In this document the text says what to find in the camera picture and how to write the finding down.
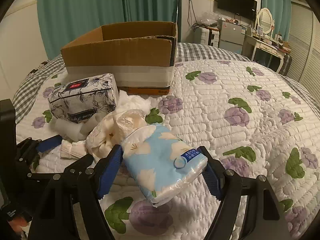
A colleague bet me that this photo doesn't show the clear plastic bag on suitcase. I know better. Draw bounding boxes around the clear plastic bag on suitcase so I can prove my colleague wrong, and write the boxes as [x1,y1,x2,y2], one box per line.
[200,12,221,28]

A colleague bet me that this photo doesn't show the white louvred wardrobe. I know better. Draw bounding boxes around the white louvred wardrobe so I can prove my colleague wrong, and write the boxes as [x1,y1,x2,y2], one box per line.
[287,2,319,101]

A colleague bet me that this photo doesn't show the green curtain by wardrobe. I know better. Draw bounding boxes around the green curtain by wardrobe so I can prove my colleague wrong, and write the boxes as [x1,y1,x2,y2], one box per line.
[261,0,291,41]

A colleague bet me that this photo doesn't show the black white floral tissue box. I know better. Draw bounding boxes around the black white floral tissue box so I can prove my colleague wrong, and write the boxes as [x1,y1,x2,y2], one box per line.
[48,73,119,123]

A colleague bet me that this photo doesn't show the large green curtain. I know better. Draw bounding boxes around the large green curtain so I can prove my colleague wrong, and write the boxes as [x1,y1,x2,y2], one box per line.
[37,0,181,60]

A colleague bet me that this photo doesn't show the white dressing table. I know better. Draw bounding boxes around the white dressing table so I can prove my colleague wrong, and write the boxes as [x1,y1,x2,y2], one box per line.
[241,35,286,73]

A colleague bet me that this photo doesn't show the brown cardboard box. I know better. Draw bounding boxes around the brown cardboard box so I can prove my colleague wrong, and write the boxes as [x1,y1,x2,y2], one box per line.
[61,21,178,95]

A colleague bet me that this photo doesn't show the blue floral tissue pack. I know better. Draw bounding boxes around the blue floral tissue pack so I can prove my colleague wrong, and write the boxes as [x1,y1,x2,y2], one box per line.
[121,124,208,207]

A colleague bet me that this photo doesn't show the black wall television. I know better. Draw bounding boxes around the black wall television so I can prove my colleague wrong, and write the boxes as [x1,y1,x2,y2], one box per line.
[217,0,257,21]

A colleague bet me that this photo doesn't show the white oval vanity mirror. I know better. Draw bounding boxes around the white oval vanity mirror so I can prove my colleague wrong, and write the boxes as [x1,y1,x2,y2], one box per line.
[255,8,274,35]

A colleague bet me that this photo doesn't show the person's hand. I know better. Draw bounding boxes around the person's hand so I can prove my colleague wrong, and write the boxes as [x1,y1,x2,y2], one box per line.
[9,216,28,240]

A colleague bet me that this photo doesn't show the white suitcase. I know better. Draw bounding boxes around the white suitcase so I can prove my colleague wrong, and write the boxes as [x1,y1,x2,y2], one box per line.
[194,27,220,48]

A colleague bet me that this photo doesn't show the small grey refrigerator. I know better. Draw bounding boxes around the small grey refrigerator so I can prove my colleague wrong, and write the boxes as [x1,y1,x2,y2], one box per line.
[218,20,246,54]

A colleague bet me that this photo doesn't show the checked stool beside table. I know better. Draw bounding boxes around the checked stool beside table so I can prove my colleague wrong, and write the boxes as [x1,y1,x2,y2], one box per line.
[279,54,292,76]

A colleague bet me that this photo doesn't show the grey checked bed sheet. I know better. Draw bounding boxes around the grey checked bed sheet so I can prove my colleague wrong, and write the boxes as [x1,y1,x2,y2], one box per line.
[13,43,319,124]

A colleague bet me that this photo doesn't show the white floral quilt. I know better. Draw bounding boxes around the white floral quilt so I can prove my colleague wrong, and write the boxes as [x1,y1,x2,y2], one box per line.
[15,59,320,240]

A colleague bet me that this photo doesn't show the cream crumpled cloth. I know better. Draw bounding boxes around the cream crumpled cloth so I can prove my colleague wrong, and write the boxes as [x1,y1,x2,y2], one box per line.
[86,109,146,159]

